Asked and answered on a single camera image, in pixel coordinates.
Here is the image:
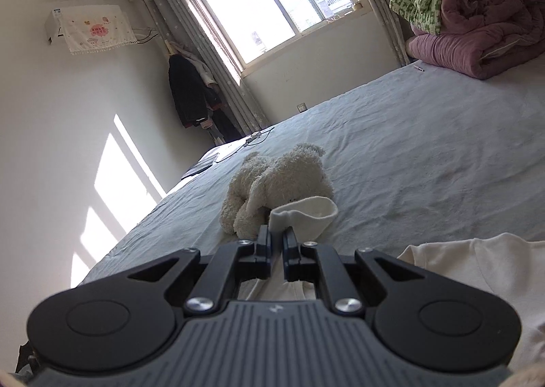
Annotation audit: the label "folded maroon quilt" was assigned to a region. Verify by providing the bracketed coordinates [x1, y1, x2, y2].
[404, 0, 545, 80]

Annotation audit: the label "charger cable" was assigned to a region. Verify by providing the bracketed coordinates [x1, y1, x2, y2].
[213, 125, 275, 164]

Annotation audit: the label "grey star curtain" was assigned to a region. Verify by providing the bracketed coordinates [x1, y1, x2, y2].
[142, 0, 271, 136]
[345, 0, 411, 66]

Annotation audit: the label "white plush dog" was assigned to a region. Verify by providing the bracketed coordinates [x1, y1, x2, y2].
[219, 142, 335, 239]

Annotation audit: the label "white sweatshirt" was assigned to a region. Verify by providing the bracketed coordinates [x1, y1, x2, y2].
[236, 195, 545, 375]

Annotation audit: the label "dark hanging jacket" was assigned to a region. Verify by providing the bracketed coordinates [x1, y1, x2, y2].
[167, 54, 222, 129]

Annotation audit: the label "dark tablet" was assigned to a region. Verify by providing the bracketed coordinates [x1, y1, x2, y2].
[181, 146, 222, 179]

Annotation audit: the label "grey bed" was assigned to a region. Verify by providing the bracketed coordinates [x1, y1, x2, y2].
[70, 59, 545, 371]

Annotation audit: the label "light hanging garment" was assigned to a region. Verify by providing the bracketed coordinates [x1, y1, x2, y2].
[170, 40, 220, 90]

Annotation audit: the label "covered air conditioner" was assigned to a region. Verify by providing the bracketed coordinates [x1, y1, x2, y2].
[44, 4, 139, 57]

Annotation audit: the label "air conditioner pipes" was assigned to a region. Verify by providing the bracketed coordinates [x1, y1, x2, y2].
[135, 27, 161, 46]

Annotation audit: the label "window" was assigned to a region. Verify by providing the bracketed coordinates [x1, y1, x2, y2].
[183, 0, 369, 75]

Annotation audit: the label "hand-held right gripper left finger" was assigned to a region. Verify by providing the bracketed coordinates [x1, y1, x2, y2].
[127, 224, 273, 315]

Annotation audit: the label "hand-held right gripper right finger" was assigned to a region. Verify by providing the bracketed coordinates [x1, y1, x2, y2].
[282, 227, 426, 315]

